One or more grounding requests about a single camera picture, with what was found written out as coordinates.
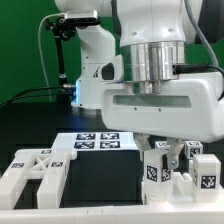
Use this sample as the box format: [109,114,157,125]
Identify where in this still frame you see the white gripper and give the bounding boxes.
[102,72,224,170]

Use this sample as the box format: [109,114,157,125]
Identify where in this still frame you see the white chair seat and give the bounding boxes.
[141,172,193,204]

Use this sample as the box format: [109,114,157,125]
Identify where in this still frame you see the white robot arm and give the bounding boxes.
[56,0,224,169]

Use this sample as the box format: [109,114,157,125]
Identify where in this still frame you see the white tagged nut cube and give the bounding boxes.
[185,141,203,159]
[155,141,170,150]

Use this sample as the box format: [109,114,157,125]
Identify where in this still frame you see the white tagged nut cube right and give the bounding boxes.
[185,141,203,159]

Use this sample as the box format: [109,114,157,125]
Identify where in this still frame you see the white base tag plate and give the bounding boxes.
[52,132,137,151]

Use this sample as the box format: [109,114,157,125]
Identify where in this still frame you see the white U-shaped fence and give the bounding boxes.
[0,159,224,224]

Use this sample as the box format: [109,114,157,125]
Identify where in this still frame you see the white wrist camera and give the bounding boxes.
[99,55,124,83]

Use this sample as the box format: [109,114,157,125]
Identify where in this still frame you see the black cables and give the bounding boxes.
[0,84,77,108]

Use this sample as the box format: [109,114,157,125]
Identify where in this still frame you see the white chair back frame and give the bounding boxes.
[0,149,77,210]

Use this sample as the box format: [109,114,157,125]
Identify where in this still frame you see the silver camera on stand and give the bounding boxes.
[64,10,99,24]

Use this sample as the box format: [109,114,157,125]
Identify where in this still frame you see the black camera stand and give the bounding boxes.
[44,17,77,101]

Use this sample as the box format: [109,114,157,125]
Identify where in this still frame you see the white camera cable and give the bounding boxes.
[37,13,66,103]

